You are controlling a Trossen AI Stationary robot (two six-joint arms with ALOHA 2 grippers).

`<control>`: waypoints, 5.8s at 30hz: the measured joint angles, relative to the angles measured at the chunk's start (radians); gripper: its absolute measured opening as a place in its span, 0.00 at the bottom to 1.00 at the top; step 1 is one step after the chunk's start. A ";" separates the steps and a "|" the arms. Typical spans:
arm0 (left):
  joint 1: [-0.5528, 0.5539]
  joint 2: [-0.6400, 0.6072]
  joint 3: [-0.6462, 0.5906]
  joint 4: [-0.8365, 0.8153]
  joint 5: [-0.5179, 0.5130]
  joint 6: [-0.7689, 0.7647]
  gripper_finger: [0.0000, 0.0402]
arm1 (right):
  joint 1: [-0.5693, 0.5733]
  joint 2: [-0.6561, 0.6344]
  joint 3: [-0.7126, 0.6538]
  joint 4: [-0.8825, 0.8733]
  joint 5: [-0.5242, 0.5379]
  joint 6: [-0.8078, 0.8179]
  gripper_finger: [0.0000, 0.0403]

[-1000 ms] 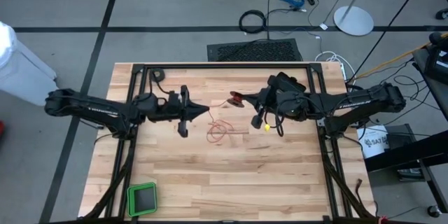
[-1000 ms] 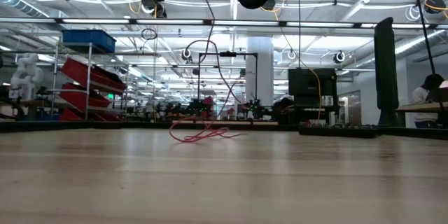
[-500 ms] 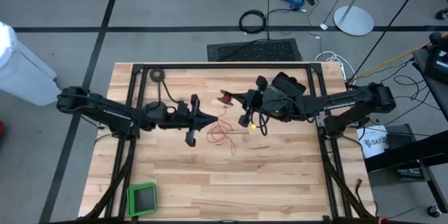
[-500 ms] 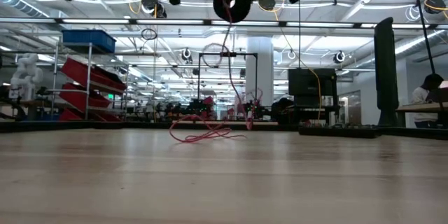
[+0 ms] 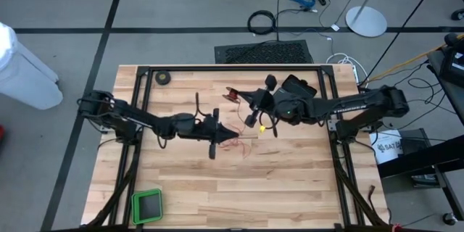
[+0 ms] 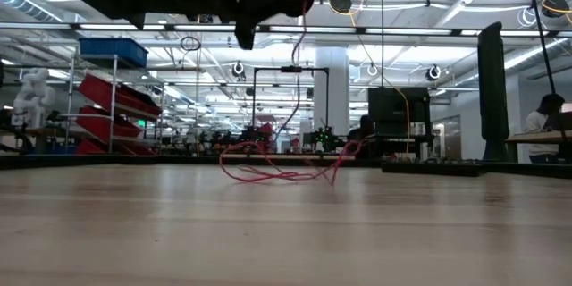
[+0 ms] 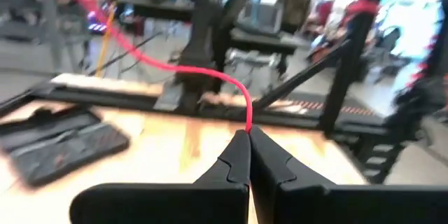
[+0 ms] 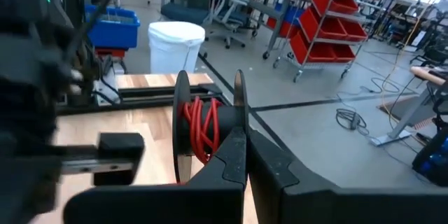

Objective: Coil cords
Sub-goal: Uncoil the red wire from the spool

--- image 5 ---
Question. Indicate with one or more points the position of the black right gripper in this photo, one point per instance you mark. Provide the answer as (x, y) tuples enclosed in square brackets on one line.
[(252, 121)]

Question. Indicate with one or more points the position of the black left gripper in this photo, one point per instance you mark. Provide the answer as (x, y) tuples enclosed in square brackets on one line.
[(213, 148)]

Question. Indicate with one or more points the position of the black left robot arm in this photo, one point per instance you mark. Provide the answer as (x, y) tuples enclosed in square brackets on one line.
[(127, 114)]

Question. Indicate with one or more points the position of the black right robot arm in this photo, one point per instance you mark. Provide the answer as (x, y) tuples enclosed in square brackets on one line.
[(362, 107)]

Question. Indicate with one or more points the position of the black floor mat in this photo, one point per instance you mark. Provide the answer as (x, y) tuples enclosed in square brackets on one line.
[(264, 52)]

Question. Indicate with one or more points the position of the black tape roll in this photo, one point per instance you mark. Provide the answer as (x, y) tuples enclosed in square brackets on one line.
[(163, 77)]

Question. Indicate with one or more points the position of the green plastic tray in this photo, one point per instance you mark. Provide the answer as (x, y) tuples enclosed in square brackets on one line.
[(146, 206)]

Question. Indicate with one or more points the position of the thin black slanted pole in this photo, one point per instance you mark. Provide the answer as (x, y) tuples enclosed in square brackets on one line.
[(404, 25)]

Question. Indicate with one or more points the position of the black desk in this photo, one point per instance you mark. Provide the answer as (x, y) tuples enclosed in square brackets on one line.
[(435, 152)]

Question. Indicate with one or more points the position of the red tape band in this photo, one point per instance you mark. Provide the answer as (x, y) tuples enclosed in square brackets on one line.
[(396, 227)]

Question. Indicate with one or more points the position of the white trash bin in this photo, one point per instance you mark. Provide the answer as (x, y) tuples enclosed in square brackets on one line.
[(25, 76)]

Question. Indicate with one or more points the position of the black caster wheel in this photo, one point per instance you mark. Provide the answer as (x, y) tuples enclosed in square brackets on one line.
[(457, 14), (449, 218)]

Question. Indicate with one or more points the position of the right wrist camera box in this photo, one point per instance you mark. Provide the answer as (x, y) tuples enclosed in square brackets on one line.
[(266, 101)]

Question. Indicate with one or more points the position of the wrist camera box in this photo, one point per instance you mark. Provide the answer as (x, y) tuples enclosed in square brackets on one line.
[(266, 101), (206, 128)]

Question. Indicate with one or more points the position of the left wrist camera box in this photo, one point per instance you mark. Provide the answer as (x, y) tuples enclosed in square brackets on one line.
[(206, 128)]

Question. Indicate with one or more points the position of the black aluminium table frame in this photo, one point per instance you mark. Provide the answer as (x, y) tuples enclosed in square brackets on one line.
[(232, 68)]

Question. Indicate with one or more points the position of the white round pedestal stand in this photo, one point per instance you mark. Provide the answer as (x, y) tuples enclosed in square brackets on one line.
[(366, 21)]

